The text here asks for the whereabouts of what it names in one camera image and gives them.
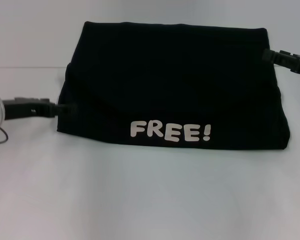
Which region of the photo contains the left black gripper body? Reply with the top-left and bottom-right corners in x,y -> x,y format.
3,96 -> 59,120

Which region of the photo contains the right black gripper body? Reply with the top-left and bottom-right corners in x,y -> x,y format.
274,49 -> 300,77

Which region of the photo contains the black t-shirt with white print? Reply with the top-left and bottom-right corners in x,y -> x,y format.
56,21 -> 291,151

